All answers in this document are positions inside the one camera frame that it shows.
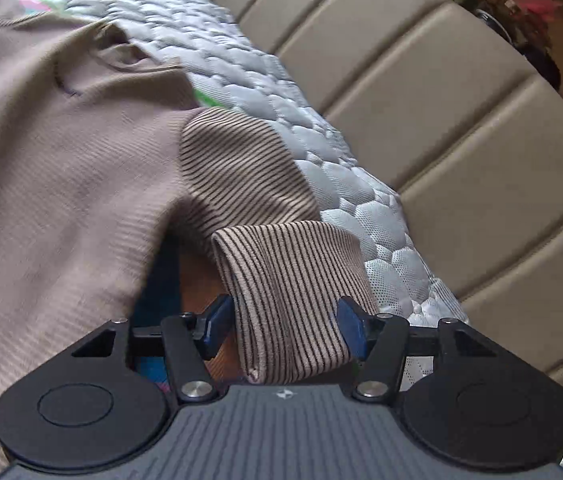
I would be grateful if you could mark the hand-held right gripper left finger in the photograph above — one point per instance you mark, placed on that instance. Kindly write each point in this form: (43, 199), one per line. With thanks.
(217, 324)

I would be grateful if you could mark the black round pot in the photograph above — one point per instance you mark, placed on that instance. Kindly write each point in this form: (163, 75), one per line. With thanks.
(541, 60)

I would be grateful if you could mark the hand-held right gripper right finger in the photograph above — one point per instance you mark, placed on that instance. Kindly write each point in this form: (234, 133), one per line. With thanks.
(352, 324)

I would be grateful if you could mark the brown striped knit sweater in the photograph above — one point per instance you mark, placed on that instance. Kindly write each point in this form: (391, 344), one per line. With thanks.
(61, 185)

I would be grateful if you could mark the colourful quilted bed mat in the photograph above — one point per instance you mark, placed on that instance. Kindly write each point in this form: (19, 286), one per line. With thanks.
(271, 85)

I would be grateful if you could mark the beige padded headboard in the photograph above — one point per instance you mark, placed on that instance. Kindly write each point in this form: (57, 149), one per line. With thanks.
(436, 135)

